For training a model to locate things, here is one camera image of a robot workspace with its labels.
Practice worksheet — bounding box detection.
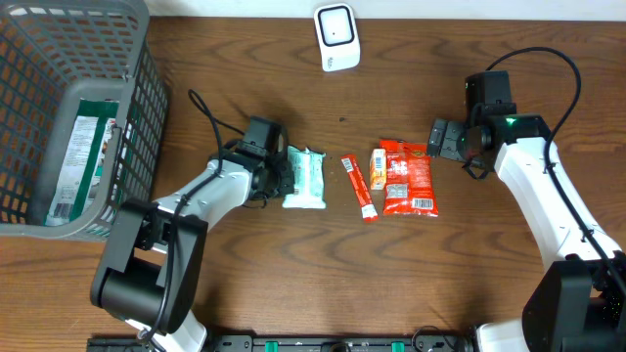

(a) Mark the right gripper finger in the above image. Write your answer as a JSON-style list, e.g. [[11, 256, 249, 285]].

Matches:
[[426, 118, 448, 157], [439, 121, 466, 161]]

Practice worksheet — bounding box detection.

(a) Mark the grey plastic mesh basket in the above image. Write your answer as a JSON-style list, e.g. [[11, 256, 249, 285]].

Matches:
[[1, 1, 169, 242]]

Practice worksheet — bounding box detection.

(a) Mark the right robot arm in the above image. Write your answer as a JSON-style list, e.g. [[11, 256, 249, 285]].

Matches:
[[426, 71, 625, 351]]

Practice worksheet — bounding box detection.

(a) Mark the red and white snack packet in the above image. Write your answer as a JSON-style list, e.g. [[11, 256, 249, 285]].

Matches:
[[341, 154, 379, 222]]

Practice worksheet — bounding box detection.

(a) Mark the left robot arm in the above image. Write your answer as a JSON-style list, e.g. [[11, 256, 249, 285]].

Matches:
[[90, 116, 293, 351]]

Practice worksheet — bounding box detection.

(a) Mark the white barcode scanner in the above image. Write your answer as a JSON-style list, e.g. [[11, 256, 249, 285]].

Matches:
[[313, 3, 361, 72]]

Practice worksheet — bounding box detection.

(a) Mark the red snack bag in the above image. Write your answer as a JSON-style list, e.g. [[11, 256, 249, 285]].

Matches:
[[380, 140, 439, 217]]

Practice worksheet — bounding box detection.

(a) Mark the light green wipes pack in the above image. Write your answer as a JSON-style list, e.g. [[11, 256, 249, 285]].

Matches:
[[283, 146, 327, 209]]

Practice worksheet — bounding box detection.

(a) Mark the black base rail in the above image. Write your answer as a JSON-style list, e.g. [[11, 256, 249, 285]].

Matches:
[[86, 333, 475, 352]]

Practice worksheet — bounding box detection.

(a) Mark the green and white package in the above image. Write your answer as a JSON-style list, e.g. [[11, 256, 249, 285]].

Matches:
[[44, 100, 118, 227]]

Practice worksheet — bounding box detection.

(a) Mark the orange and white snack packet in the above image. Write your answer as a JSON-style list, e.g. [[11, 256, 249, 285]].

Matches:
[[370, 149, 386, 191]]

